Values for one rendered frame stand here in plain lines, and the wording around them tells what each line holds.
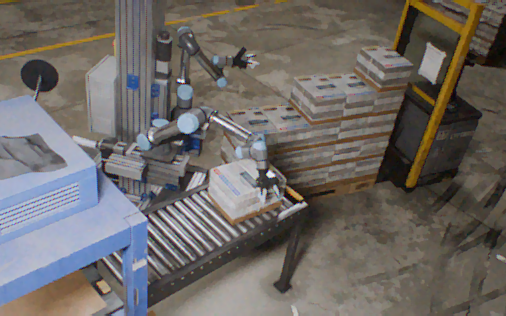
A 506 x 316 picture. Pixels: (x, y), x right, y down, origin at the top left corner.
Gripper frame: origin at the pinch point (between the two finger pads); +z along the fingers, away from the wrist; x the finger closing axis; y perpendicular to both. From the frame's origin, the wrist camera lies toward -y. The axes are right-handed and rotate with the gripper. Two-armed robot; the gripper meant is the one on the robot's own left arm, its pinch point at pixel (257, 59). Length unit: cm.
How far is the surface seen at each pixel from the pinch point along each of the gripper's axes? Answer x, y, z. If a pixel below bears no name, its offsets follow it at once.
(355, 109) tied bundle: 30, 26, 80
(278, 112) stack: 18.0, 38.6, 20.3
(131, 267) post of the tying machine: 204, -35, -104
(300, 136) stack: 41, 44, 34
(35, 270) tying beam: 220, -61, -137
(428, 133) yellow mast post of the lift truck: 36, 49, 155
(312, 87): 16.1, 14.8, 44.2
